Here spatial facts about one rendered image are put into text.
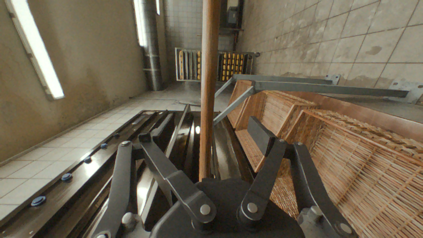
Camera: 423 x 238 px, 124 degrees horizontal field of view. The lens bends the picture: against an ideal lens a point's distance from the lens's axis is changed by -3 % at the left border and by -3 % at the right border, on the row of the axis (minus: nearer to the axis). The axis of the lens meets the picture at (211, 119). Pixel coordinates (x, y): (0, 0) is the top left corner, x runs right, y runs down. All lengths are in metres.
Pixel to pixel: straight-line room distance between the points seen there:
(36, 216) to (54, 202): 0.07
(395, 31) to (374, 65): 0.20
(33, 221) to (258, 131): 1.05
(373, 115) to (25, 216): 1.55
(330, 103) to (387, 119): 0.21
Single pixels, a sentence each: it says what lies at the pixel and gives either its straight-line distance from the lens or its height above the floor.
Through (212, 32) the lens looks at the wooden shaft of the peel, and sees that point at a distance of 0.25.
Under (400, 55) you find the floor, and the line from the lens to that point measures 1.41.
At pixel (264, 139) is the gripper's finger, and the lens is 0.17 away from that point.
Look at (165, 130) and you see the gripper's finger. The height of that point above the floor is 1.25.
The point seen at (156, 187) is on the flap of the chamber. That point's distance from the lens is 0.67.
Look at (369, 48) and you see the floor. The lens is 1.51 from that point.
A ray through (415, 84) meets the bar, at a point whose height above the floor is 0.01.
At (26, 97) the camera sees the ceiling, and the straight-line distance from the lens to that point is 1.73.
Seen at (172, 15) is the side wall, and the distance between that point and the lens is 5.54.
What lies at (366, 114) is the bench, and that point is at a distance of 0.74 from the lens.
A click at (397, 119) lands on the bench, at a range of 0.70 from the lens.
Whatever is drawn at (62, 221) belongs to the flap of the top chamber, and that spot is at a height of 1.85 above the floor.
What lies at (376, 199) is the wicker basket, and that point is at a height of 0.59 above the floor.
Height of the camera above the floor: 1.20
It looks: 4 degrees down
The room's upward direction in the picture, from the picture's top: 89 degrees counter-clockwise
